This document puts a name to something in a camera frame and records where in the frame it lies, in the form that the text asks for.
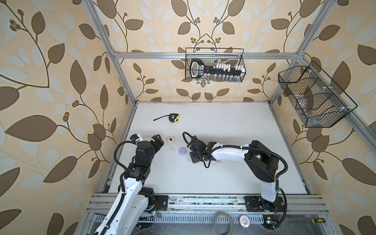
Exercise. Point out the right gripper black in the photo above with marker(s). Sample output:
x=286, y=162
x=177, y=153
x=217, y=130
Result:
x=193, y=158

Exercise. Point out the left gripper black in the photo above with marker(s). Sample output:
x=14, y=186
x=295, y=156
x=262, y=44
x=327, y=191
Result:
x=158, y=141

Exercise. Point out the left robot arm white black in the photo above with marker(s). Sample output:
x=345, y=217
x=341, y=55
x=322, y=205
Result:
x=133, y=197

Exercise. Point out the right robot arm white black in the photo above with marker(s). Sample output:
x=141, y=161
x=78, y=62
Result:
x=266, y=165

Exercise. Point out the purple round earbud case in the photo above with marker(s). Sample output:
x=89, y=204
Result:
x=182, y=151

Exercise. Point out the black yellow tape measure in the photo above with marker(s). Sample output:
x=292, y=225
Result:
x=173, y=117

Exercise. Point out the grey tape roll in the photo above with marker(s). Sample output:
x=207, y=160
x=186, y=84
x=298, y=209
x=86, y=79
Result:
x=223, y=218

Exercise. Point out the white round disc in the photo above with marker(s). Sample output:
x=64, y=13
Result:
x=244, y=221

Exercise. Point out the black yellow screwdriver right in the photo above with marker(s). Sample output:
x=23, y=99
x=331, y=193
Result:
x=318, y=220

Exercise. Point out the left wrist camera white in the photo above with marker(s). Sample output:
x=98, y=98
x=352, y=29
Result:
x=136, y=138

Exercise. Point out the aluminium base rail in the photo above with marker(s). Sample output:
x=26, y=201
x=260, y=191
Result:
x=236, y=203

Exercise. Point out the black wire basket back wall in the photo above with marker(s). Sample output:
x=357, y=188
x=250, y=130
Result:
x=215, y=64

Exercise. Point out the black wire basket wall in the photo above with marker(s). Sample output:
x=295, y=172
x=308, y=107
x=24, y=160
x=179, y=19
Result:
x=215, y=64
x=319, y=101

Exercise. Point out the black wire basket right wall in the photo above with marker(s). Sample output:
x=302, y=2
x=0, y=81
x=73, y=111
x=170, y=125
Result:
x=319, y=101

